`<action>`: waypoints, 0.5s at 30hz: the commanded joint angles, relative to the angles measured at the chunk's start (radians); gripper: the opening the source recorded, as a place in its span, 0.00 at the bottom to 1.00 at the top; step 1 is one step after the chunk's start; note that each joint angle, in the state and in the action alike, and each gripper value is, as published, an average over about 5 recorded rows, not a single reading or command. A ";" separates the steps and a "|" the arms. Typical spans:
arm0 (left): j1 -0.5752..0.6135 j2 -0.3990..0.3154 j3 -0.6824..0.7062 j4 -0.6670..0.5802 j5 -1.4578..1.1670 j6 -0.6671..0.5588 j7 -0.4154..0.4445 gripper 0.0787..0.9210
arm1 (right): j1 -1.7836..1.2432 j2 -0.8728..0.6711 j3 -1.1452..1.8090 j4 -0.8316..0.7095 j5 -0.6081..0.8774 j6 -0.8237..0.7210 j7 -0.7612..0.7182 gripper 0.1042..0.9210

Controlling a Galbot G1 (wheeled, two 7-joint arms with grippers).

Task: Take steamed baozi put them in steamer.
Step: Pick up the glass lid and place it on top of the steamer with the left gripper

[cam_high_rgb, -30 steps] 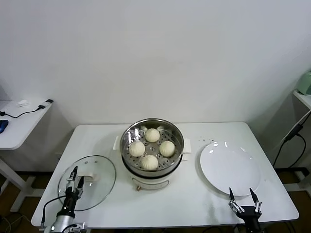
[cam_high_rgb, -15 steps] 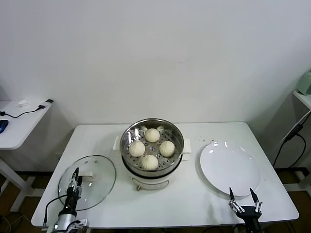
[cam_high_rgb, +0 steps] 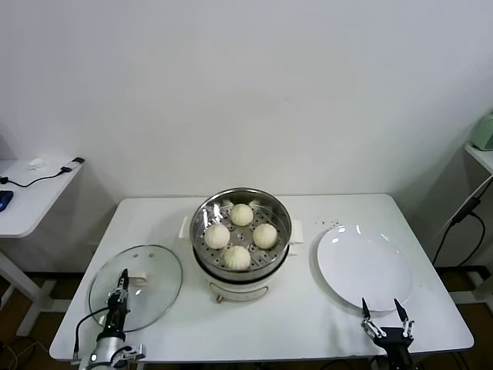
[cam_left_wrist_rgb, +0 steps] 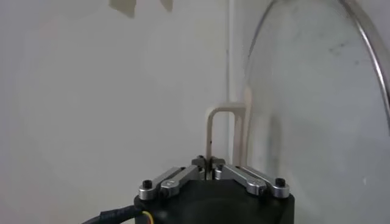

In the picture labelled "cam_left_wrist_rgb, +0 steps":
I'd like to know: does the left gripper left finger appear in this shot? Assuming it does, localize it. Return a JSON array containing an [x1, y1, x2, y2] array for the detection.
[[138, 155, 211, 201]]

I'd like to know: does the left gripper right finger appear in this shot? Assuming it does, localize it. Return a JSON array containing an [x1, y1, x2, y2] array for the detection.
[[210, 155, 290, 199]]

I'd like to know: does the glass pot lid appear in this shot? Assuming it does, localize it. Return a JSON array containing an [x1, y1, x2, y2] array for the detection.
[[205, 0, 390, 224]]

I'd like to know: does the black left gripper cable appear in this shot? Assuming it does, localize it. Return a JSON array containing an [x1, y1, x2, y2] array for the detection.
[[80, 205, 153, 224]]

